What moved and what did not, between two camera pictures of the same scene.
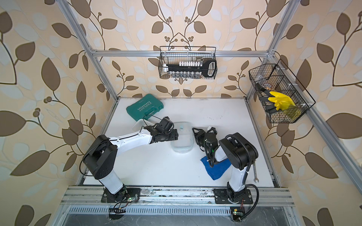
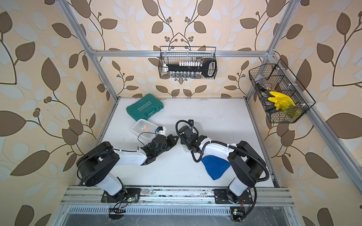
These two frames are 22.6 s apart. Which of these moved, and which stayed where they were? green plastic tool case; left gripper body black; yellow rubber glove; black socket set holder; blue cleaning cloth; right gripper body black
Moved: left gripper body black; right gripper body black
Stayed: blue cleaning cloth; yellow rubber glove; green plastic tool case; black socket set holder
